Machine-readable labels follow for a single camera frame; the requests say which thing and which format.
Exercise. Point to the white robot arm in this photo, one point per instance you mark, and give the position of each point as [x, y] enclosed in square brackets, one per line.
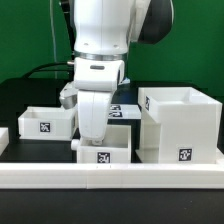
[102, 33]

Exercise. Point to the white base tag plate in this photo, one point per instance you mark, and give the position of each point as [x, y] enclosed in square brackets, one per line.
[124, 111]

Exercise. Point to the white drawer cabinet box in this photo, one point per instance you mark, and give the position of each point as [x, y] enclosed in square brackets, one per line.
[178, 125]

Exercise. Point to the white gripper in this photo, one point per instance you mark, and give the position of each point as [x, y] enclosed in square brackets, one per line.
[93, 111]

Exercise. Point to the white drawer rear with tag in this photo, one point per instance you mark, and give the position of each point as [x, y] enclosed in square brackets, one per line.
[47, 123]

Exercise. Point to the white drawer front with knob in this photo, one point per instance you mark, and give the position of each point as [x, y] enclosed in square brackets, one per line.
[115, 148]

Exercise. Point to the white U-shaped fence wall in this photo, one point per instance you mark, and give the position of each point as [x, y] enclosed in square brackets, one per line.
[92, 176]

